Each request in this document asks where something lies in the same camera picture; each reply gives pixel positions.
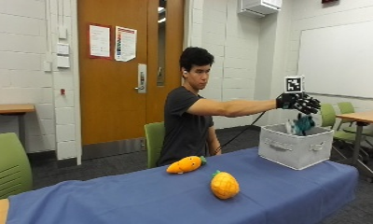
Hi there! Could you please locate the teal plush toy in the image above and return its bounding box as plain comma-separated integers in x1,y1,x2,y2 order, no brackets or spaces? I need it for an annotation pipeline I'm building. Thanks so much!
287,113,317,136

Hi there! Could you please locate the white marker cube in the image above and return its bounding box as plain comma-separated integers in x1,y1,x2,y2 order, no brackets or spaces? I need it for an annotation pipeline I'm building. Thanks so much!
284,75,307,94

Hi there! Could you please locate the green chair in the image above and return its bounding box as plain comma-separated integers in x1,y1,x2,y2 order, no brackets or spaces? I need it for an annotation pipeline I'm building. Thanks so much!
143,121,167,169
337,101,373,138
320,103,373,162
0,132,34,203

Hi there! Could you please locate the wooden table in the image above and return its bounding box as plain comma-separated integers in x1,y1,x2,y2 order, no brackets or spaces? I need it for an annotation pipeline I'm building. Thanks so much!
0,103,37,147
335,109,373,183

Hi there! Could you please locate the grey fabric storage box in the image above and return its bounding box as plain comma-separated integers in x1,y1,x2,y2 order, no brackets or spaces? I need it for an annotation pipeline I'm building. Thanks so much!
258,123,336,171

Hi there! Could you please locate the whiteboard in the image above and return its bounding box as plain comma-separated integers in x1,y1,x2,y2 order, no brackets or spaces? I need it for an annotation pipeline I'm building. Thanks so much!
298,19,373,101

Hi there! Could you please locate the the person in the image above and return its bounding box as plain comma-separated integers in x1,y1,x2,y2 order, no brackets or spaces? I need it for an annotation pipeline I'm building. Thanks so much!
157,46,323,167

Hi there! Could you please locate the yellow pineapple plush toy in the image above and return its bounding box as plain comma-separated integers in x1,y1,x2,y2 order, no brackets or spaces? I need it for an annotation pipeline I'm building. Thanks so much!
210,170,242,201

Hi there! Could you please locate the orange carrot plush toy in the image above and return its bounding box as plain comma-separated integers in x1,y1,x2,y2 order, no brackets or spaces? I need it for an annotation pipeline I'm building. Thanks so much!
166,155,208,175

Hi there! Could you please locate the blue tablecloth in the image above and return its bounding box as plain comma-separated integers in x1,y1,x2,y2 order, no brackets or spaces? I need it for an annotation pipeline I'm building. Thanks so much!
6,147,361,224

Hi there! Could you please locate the wooden door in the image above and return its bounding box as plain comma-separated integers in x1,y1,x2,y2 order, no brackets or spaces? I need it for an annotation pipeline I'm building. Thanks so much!
77,0,186,146

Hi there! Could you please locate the colourful paper notice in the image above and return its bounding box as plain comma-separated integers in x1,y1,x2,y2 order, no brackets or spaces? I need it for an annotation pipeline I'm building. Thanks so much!
115,25,139,63

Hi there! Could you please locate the white paper notice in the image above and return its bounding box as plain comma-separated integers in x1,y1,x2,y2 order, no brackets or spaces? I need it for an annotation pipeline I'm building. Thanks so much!
89,23,113,59

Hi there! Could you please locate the black cable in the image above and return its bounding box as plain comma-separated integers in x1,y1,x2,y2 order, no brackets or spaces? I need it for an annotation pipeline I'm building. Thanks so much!
216,110,270,154

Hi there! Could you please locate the white wall unit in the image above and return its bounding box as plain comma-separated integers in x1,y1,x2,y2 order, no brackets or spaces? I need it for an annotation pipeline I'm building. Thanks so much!
238,0,284,19

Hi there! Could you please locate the silver door handle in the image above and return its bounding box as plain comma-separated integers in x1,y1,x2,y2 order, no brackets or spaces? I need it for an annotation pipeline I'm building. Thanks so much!
135,63,149,94

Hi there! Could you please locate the white wall switch box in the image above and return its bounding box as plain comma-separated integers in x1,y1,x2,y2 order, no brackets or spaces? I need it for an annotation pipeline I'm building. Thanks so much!
55,42,71,69

